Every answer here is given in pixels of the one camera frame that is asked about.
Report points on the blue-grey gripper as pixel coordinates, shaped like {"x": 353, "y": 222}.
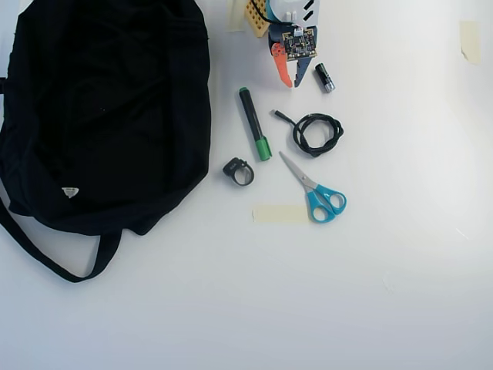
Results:
{"x": 282, "y": 66}

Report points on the yellow perforated robot base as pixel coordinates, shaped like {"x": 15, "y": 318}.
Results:
{"x": 257, "y": 19}

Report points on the black fabric bag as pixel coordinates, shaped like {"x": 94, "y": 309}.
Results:
{"x": 96, "y": 115}

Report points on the small black cylindrical battery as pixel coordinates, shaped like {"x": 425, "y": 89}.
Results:
{"x": 324, "y": 77}

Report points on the black marker with green cap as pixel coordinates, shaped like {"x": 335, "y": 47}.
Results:
{"x": 252, "y": 119}

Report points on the narrow beige masking tape strip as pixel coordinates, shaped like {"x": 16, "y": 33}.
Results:
{"x": 234, "y": 15}

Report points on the wide beige masking tape strip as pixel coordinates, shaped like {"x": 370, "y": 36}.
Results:
{"x": 279, "y": 214}

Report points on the torn beige masking tape piece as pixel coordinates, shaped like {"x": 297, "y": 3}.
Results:
{"x": 470, "y": 40}

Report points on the square camera circuit board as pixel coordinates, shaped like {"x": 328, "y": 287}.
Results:
{"x": 300, "y": 43}

